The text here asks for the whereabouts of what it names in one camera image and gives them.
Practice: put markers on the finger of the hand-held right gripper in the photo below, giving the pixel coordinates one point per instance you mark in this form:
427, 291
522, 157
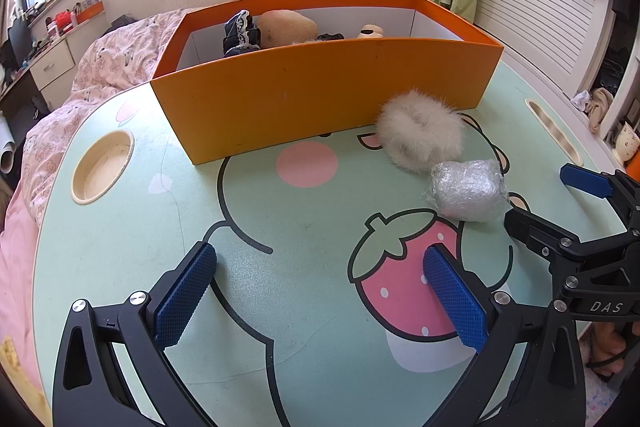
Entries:
530, 229
585, 181

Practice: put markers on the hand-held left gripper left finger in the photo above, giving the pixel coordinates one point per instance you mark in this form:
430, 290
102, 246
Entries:
185, 297

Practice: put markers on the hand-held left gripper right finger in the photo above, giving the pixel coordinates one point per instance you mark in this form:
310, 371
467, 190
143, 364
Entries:
455, 302

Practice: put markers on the plastic-wrapped ball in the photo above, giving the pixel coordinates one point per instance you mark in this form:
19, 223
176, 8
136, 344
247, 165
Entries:
467, 192

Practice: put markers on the white fluffy pom-pom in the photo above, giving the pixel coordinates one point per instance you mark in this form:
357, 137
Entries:
420, 132

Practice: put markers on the orange storage box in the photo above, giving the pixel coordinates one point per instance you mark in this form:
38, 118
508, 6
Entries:
325, 92

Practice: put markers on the black lace-trimmed cloth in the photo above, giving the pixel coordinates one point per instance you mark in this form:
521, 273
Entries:
235, 38

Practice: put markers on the tan plush toy blue tag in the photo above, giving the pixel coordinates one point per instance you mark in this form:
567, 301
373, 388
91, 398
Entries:
287, 27

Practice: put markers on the green cartoon print desktop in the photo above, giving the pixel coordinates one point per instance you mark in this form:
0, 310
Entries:
280, 217

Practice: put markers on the person's right hand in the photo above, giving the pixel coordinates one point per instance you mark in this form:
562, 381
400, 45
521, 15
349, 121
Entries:
607, 339

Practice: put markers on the white mug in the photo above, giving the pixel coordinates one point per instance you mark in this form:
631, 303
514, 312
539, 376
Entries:
626, 142

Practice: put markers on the beige cloth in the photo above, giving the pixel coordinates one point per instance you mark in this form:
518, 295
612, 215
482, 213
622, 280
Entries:
599, 107

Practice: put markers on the small white cloth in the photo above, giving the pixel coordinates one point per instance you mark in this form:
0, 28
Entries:
581, 99

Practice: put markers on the floral patterned mat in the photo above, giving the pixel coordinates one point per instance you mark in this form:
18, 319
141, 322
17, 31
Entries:
600, 397

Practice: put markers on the pink bed sheet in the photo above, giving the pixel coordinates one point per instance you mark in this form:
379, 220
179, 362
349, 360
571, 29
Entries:
17, 267

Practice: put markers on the yellow printed cloth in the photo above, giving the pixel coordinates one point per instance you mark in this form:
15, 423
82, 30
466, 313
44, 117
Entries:
15, 362

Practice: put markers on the rolled white paper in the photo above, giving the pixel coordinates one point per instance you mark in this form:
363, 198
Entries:
6, 147

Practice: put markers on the pink floral quilt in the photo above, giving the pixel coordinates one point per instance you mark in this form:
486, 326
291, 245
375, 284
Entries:
90, 72

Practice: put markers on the dark wooden desk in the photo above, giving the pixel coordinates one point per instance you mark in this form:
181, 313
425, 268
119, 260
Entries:
20, 102

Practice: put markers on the white drawer cabinet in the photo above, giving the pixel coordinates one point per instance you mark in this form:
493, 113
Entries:
50, 64

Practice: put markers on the orange shelf organizer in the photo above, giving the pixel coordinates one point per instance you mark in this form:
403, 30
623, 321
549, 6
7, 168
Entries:
91, 13

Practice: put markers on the red container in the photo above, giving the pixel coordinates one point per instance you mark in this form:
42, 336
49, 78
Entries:
62, 19

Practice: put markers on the black monitor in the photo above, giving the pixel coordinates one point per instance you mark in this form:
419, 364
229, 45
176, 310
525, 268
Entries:
19, 39

